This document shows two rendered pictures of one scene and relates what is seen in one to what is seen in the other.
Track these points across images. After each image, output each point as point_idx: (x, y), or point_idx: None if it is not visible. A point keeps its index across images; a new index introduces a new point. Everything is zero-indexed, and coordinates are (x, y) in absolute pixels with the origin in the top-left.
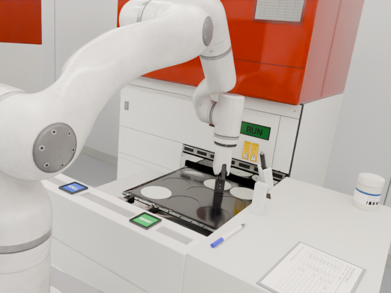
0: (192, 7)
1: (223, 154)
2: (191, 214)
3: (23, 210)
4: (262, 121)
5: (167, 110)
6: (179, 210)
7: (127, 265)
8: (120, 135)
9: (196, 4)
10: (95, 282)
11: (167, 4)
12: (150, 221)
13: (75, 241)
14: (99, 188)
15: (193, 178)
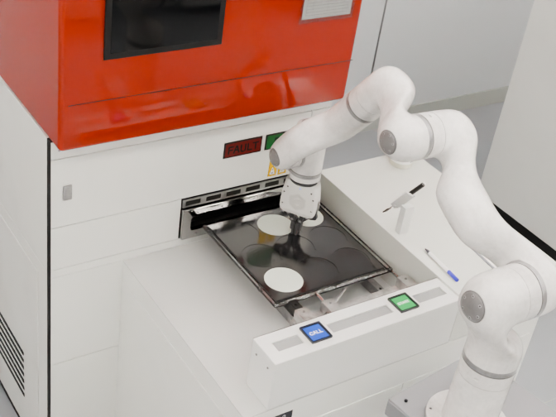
0: (468, 121)
1: (318, 193)
2: (348, 273)
3: (517, 333)
4: (292, 124)
5: (152, 166)
6: (336, 278)
7: (404, 347)
8: (55, 243)
9: (461, 113)
10: (362, 390)
11: (448, 124)
12: (405, 299)
13: (343, 373)
14: (184, 330)
15: (250, 236)
